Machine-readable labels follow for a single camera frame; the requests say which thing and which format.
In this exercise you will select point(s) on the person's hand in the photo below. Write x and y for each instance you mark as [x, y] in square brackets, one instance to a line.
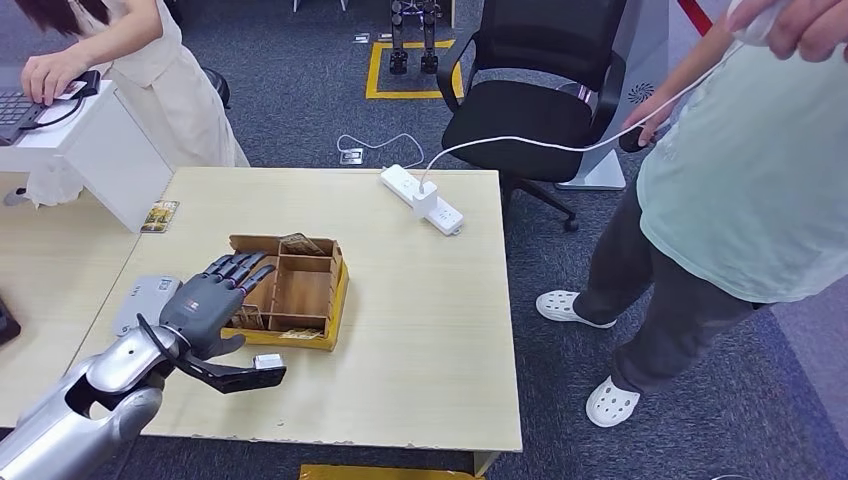
[50, 76]
[815, 26]
[652, 116]

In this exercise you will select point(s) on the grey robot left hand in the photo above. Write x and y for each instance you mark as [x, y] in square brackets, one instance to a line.
[202, 308]

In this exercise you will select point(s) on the white ID card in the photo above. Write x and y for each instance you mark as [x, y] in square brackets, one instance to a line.
[76, 89]

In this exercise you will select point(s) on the black handheld controller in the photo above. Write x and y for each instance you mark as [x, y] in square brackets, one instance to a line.
[629, 141]

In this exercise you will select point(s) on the white handheld controller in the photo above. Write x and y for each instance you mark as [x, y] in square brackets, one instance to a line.
[755, 32]

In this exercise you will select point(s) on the wooden compartment box yellow base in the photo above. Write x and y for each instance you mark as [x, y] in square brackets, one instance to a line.
[305, 291]

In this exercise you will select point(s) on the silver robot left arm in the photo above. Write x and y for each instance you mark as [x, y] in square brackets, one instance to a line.
[60, 430]

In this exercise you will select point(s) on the grey card reader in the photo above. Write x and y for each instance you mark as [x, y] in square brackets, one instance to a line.
[136, 308]

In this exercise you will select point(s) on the yellow picture card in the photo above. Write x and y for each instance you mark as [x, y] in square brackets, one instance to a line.
[160, 216]

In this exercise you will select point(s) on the yellow patterned key card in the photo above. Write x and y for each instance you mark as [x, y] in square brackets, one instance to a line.
[300, 334]

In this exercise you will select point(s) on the person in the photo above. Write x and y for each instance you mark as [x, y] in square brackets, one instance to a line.
[172, 99]
[735, 199]

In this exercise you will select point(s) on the brown patterned key card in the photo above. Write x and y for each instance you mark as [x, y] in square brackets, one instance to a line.
[301, 244]

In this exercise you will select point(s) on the black power adapter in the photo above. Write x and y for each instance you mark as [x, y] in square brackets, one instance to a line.
[91, 83]

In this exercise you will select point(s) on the dark laptop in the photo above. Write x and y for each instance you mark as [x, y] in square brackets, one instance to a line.
[13, 109]

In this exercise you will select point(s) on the white desk riser box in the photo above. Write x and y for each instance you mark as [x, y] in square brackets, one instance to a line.
[116, 159]

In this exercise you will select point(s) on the red white barrier strip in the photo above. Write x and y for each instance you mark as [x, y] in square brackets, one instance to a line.
[696, 18]

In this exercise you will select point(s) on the black office chair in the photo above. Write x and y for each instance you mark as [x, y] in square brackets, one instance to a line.
[517, 106]

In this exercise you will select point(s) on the black round stool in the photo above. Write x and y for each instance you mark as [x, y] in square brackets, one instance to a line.
[220, 86]

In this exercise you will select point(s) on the black flat device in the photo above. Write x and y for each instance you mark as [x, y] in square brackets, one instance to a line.
[6, 324]

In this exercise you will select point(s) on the metal floor socket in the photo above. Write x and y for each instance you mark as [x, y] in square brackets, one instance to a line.
[351, 157]

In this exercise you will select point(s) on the white power strip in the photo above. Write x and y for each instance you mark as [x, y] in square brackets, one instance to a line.
[396, 179]

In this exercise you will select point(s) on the white charger plug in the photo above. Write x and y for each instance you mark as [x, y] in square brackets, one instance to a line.
[424, 201]

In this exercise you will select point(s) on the white furniture legs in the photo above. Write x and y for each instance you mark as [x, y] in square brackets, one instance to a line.
[297, 5]

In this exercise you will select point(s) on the black robot legs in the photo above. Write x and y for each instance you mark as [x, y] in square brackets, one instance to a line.
[397, 38]

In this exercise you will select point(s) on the yellow floor tape square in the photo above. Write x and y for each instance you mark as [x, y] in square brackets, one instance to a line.
[372, 71]

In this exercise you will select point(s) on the black camera bracket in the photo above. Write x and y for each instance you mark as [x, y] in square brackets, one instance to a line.
[232, 381]

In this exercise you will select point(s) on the grey white pedestal stand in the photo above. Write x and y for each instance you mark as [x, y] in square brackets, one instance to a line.
[598, 174]

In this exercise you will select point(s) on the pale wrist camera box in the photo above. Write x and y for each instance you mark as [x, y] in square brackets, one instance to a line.
[268, 362]

